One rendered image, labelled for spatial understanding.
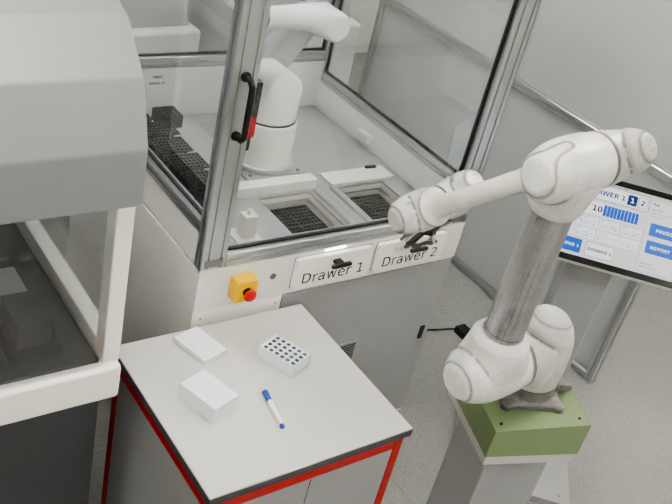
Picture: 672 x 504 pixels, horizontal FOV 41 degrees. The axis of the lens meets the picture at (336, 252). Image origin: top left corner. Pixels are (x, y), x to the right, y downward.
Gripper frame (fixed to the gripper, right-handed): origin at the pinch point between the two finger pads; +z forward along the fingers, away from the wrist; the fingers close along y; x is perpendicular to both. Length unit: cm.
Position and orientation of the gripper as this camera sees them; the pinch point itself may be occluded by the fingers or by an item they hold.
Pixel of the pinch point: (403, 243)
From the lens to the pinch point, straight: 278.9
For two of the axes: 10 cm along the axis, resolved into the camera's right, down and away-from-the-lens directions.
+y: -4.4, -8.7, 2.2
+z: -4.0, 4.1, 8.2
